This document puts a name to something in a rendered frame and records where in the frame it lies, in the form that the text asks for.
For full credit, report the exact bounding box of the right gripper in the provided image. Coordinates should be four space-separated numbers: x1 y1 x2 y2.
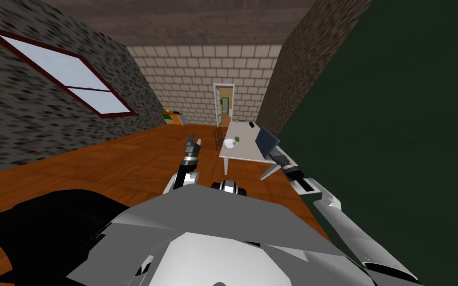
270 150 294 169

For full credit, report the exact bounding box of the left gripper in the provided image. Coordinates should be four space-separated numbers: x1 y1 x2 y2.
184 133 202 159

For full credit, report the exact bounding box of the dark blue flat panel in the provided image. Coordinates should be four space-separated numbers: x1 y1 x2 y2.
254 126 281 160

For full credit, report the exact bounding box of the brown wooden chair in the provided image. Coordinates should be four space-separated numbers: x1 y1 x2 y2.
214 126 225 151

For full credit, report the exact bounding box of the orange and green cabinet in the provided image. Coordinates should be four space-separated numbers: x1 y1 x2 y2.
160 109 185 126

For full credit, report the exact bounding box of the white table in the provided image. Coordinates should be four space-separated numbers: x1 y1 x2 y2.
219 121 298 180

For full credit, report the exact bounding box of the white framed door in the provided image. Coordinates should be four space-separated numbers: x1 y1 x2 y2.
213 83 235 128

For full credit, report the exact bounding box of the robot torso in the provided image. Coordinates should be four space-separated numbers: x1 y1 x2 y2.
66 179 426 286

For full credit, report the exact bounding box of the red framed window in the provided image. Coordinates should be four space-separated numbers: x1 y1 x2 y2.
0 21 139 120

